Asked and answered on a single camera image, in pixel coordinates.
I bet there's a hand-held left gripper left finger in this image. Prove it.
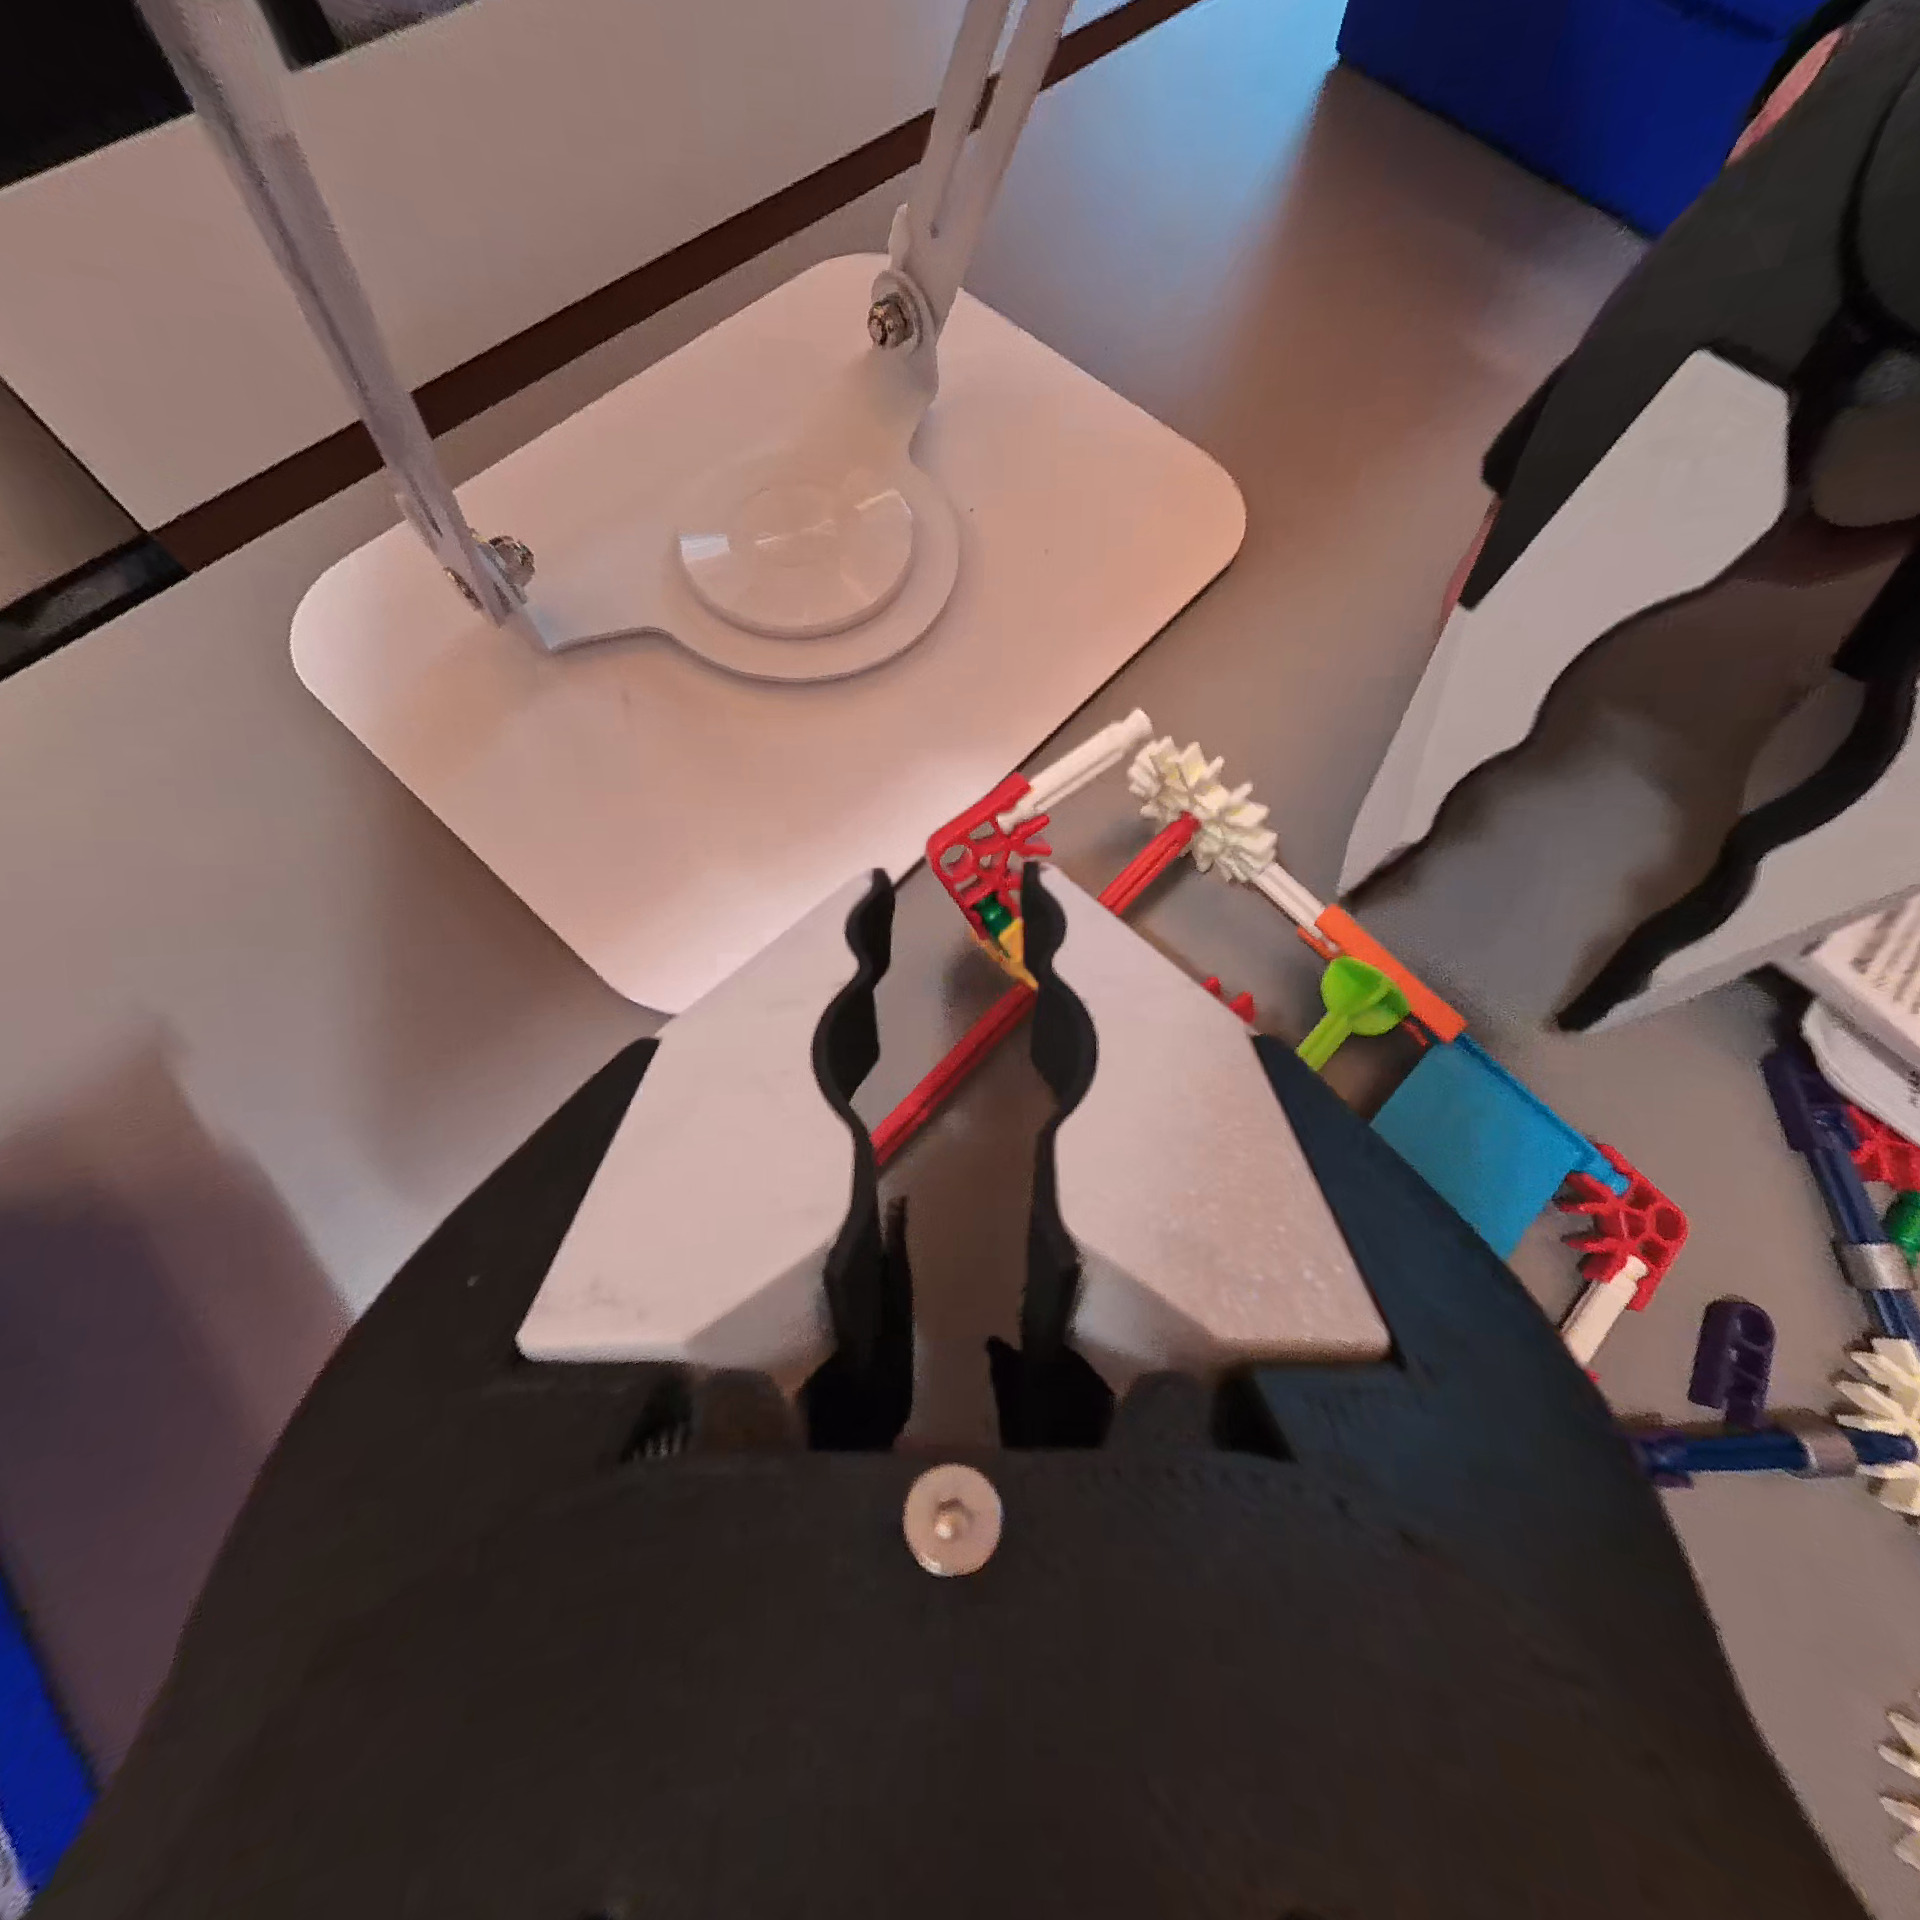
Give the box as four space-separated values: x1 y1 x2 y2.
511 863 913 1451

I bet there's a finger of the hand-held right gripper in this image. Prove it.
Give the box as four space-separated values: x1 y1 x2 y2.
1554 588 1920 1034
1333 347 1806 903

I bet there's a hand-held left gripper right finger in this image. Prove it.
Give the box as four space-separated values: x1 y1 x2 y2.
985 859 1391 1451

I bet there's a colourful toy construction model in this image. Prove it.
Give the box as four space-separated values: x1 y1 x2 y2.
874 707 1688 1368

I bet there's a blue storage bin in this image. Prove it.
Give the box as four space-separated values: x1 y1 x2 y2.
1333 0 1821 237

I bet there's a white toy rod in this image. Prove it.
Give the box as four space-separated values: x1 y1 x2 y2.
1031 712 1158 814

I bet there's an instruction booklet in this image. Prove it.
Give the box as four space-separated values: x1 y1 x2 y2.
1784 903 1920 1112

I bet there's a purple toy connector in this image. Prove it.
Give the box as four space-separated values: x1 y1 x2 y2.
1688 1300 1775 1425

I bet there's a white metal stand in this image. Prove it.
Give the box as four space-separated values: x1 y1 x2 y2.
136 0 1250 1020

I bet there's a blue rod snowflake assembly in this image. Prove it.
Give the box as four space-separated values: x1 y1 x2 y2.
1630 1044 1920 1873

